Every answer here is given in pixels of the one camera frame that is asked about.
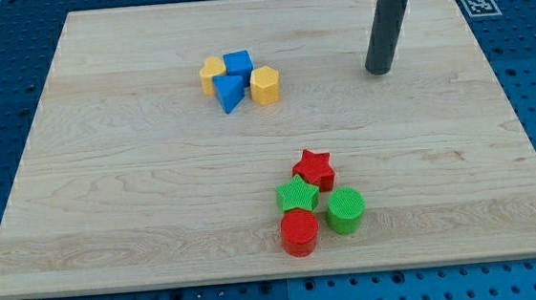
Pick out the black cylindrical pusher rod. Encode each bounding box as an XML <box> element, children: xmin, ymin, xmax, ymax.
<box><xmin>365</xmin><ymin>0</ymin><xmax>408</xmax><ymax>75</ymax></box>

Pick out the yellow hexagon block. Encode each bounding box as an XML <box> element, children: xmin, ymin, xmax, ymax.
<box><xmin>250</xmin><ymin>66</ymin><xmax>280</xmax><ymax>105</ymax></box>

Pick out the light wooden board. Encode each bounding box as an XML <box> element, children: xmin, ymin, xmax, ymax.
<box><xmin>0</xmin><ymin>0</ymin><xmax>536</xmax><ymax>300</ymax></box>

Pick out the white fiducial marker tag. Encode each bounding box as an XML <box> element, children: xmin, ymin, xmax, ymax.
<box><xmin>460</xmin><ymin>0</ymin><xmax>502</xmax><ymax>18</ymax></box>

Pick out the blue cube block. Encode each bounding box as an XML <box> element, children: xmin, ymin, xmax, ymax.
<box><xmin>224</xmin><ymin>50</ymin><xmax>253</xmax><ymax>88</ymax></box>

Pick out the red star block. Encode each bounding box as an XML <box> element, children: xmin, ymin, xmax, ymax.
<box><xmin>291</xmin><ymin>149</ymin><xmax>335</xmax><ymax>193</ymax></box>

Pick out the blue triangle block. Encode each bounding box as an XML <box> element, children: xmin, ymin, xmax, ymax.
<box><xmin>212</xmin><ymin>75</ymin><xmax>245</xmax><ymax>114</ymax></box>

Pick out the yellow heart block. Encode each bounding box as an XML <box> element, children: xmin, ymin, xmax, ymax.
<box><xmin>199</xmin><ymin>56</ymin><xmax>227</xmax><ymax>96</ymax></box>

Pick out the green cylinder block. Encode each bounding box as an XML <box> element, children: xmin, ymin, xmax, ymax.
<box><xmin>326</xmin><ymin>187</ymin><xmax>366</xmax><ymax>235</ymax></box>

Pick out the green star block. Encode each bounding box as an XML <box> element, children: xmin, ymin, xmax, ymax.
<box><xmin>276</xmin><ymin>175</ymin><xmax>319</xmax><ymax>213</ymax></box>

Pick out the red cylinder block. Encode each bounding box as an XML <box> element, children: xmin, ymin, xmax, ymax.
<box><xmin>280</xmin><ymin>208</ymin><xmax>319</xmax><ymax>257</ymax></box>

